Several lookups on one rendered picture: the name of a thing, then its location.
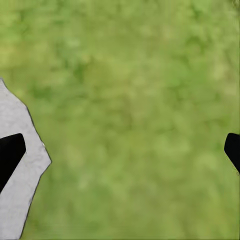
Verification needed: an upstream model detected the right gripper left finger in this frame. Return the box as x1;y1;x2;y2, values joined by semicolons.
0;132;26;193

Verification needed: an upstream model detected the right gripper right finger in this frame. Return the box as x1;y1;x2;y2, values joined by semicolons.
224;132;240;173

